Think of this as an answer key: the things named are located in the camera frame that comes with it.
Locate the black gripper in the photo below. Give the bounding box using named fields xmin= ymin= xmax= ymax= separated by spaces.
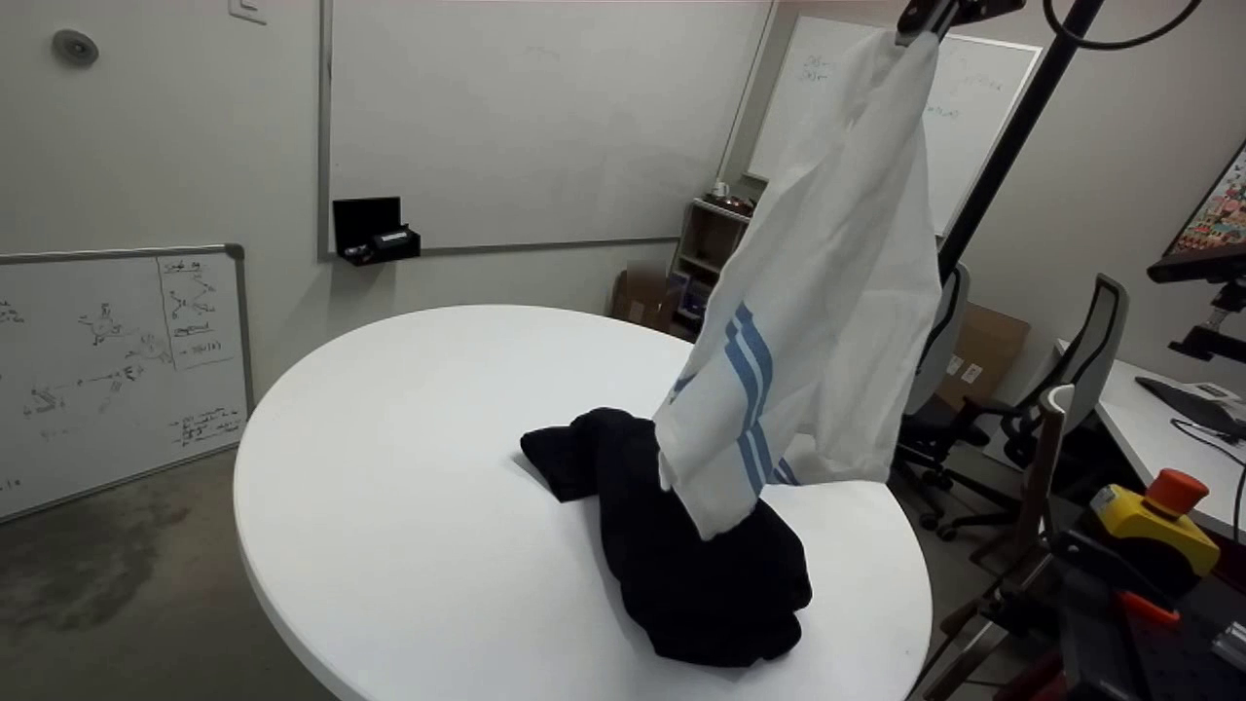
xmin=893 ymin=0 xmax=1031 ymax=38

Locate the white and blue towel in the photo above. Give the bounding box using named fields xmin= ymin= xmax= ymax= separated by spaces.
xmin=651 ymin=25 xmax=946 ymax=545

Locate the whiteboard with green writing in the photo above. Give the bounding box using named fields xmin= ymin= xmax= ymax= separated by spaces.
xmin=746 ymin=12 xmax=1047 ymax=242

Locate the wooden shelf unit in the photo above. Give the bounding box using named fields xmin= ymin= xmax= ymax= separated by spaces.
xmin=671 ymin=176 xmax=769 ymax=345

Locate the computer monitor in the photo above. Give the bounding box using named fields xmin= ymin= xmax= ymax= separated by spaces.
xmin=1144 ymin=138 xmax=1246 ymax=289

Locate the grey mesh office chair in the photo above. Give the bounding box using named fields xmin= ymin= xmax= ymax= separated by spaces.
xmin=904 ymin=263 xmax=973 ymax=426

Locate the black office chair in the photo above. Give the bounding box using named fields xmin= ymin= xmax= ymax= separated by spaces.
xmin=900 ymin=271 xmax=1134 ymax=543

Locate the brown cardboard box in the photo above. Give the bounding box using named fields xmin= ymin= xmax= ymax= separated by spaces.
xmin=607 ymin=267 xmax=684 ymax=336

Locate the grey upright pole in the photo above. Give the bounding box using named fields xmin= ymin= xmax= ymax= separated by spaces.
xmin=1029 ymin=381 xmax=1081 ymax=561

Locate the black keyboard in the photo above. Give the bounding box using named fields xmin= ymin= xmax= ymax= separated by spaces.
xmin=1134 ymin=371 xmax=1246 ymax=446

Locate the white desk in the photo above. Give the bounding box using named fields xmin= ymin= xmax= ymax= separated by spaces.
xmin=1092 ymin=359 xmax=1246 ymax=537

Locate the yellow emergency stop button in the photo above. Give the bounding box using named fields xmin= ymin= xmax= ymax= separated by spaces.
xmin=1087 ymin=464 xmax=1221 ymax=580

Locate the black eraser holder box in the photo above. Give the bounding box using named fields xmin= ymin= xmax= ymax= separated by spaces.
xmin=328 ymin=191 xmax=423 ymax=271

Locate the black cloth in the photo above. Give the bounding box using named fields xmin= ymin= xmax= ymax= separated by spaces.
xmin=519 ymin=407 xmax=816 ymax=669

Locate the black and red tripod equipment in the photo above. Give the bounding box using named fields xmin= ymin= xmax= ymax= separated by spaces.
xmin=907 ymin=520 xmax=1246 ymax=701

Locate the small framed whiteboard with notes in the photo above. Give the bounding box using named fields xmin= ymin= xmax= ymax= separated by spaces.
xmin=0 ymin=242 xmax=257 ymax=522

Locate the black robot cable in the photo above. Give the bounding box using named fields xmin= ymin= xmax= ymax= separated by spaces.
xmin=1041 ymin=0 xmax=1208 ymax=55

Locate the large wall whiteboard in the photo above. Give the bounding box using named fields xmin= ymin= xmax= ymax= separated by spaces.
xmin=314 ymin=0 xmax=784 ymax=267

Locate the round grey wall device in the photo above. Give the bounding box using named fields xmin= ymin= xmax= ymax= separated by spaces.
xmin=46 ymin=28 xmax=101 ymax=69

